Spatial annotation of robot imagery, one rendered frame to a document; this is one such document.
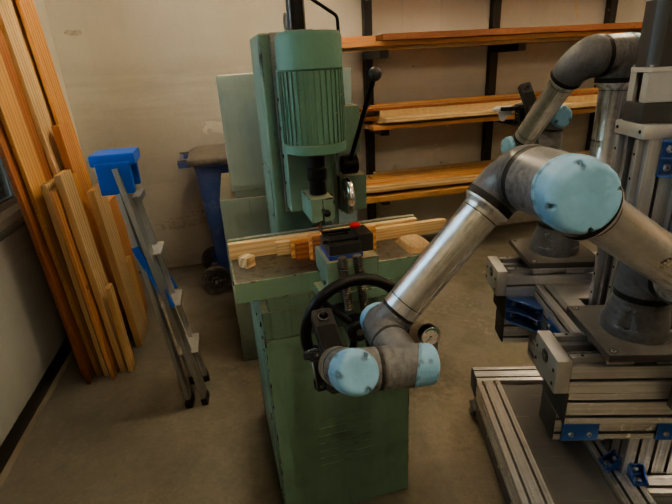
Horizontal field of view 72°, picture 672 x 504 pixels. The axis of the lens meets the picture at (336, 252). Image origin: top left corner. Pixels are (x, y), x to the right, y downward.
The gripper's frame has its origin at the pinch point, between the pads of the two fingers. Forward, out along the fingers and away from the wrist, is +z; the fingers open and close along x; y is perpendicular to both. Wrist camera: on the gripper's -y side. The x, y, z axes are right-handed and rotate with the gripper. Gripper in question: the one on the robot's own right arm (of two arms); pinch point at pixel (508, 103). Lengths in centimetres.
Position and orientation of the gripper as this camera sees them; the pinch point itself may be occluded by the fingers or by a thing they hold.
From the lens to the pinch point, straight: 214.3
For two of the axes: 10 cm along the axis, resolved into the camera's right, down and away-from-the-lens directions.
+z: -2.0, -3.5, 9.1
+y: 1.9, 9.0, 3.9
